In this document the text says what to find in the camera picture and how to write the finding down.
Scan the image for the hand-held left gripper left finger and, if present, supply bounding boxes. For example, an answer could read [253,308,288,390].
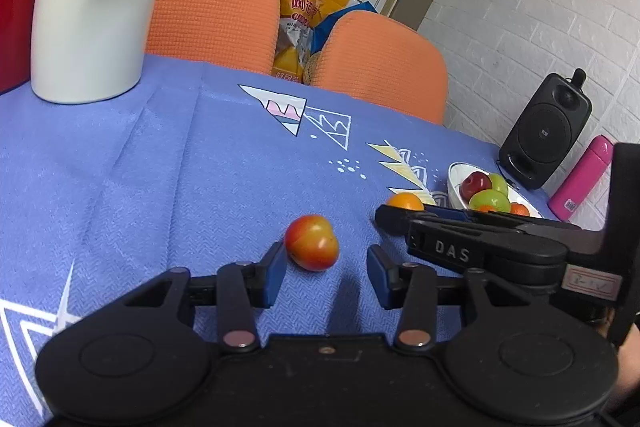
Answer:
[122,241,289,354]

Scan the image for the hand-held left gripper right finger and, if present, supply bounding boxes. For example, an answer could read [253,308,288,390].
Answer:
[366,244,522,354]

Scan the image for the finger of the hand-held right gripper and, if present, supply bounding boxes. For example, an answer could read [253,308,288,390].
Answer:
[425,205,582,234]
[375,204,427,239]

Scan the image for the white plate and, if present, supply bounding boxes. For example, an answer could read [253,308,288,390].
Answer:
[446,162,544,221]

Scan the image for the red apple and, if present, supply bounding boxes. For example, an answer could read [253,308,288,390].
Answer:
[460,172,492,202]

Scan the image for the large green apple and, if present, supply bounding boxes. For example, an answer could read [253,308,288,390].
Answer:
[469,190,512,212]

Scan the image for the red yellow peach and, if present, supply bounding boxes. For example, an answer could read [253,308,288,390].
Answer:
[285,214,341,273]

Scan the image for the small green apple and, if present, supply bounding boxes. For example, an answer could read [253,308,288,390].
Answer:
[488,173,510,198]

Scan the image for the person's right hand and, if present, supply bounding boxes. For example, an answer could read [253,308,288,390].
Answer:
[597,307,640,414]

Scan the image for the pink bottle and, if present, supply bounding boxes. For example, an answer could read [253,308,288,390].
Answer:
[547,135,615,223]

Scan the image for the black speaker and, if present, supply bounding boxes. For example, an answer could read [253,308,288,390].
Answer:
[499,68,593,190]

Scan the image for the blue printed tablecloth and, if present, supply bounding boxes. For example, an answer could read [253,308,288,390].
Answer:
[0,52,640,427]

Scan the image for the orange chair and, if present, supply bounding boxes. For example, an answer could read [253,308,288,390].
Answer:
[145,0,281,75]
[310,10,448,125]

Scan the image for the blue plastic bag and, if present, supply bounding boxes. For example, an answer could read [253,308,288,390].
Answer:
[312,1,378,55]

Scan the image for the yellow snack bag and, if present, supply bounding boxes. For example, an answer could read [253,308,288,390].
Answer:
[272,0,353,85]

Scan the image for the white thermos jug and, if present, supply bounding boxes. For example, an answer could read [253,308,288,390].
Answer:
[31,0,177,105]

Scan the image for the red thermos jug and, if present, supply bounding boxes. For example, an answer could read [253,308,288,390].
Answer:
[0,0,53,95]

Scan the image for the black speaker cable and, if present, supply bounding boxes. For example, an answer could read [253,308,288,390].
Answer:
[495,159,521,188]

